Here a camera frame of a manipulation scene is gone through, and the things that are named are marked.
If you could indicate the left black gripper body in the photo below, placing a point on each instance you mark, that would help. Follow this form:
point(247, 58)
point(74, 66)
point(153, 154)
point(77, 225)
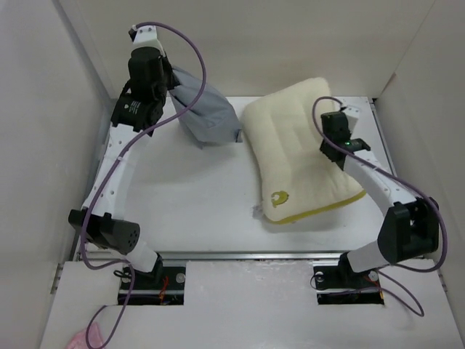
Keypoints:
point(168, 81)

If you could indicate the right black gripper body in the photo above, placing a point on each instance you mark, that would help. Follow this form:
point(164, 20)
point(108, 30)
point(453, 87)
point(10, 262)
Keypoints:
point(347, 129)

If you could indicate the cream yellow pillow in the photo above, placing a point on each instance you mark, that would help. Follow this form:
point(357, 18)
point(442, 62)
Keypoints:
point(297, 180)

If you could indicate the grey pillowcase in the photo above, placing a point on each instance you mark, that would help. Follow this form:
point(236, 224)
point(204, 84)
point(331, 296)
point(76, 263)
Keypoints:
point(212, 120)

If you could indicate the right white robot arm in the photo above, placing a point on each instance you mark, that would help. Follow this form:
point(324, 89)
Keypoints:
point(410, 227)

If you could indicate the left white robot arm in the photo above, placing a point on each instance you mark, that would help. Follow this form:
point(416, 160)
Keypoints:
point(139, 106)

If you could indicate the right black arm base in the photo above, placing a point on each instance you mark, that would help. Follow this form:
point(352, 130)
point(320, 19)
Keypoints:
point(336, 284)

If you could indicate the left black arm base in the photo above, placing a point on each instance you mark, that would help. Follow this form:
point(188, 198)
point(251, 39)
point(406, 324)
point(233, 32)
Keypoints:
point(164, 286)

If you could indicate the white pillow care label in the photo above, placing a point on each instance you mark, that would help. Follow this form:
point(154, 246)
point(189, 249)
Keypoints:
point(257, 212)

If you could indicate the pink cloth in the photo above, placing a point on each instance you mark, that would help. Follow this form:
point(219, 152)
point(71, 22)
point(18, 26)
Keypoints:
point(92, 334)

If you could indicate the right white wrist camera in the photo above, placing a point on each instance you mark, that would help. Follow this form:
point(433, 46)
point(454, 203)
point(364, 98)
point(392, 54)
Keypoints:
point(353, 114)

